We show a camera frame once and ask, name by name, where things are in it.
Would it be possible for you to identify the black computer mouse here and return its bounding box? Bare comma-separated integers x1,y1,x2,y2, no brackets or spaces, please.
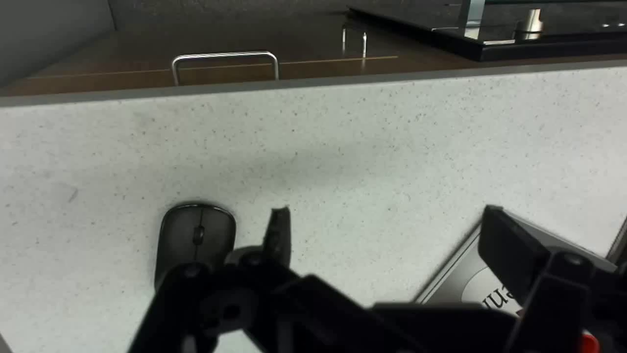
154,199,238,286

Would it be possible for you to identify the silver drawer handle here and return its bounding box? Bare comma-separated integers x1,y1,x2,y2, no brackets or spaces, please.
340,23,371,70
169,48,283,88

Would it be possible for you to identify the white mug with red inside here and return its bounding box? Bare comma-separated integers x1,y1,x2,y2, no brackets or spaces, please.
461,264,526,319

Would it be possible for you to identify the black perforated workbench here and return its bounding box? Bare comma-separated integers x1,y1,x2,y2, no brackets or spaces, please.
348,0,627,64

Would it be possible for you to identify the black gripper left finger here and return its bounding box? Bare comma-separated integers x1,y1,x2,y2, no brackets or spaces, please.
224,203,304,284

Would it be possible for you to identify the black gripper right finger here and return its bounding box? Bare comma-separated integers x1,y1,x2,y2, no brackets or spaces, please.
477,201,627,353

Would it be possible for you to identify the silver laptop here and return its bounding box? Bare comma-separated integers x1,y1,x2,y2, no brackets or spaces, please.
414,221,526,319

